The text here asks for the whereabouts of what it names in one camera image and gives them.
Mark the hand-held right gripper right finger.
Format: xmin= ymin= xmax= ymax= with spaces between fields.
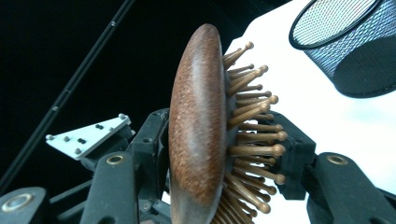
xmin=261 ymin=110 xmax=318 ymax=201

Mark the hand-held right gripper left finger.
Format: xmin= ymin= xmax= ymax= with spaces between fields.
xmin=127 ymin=107 xmax=172 ymax=218

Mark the brown wooden hairbrush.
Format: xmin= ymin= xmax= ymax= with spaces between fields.
xmin=167 ymin=22 xmax=289 ymax=224

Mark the black mesh cup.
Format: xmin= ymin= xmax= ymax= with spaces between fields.
xmin=288 ymin=0 xmax=396 ymax=99

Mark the thin black pole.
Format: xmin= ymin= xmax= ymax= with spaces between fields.
xmin=0 ymin=0 xmax=136 ymax=195

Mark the white board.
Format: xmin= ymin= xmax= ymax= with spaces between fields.
xmin=214 ymin=0 xmax=396 ymax=224

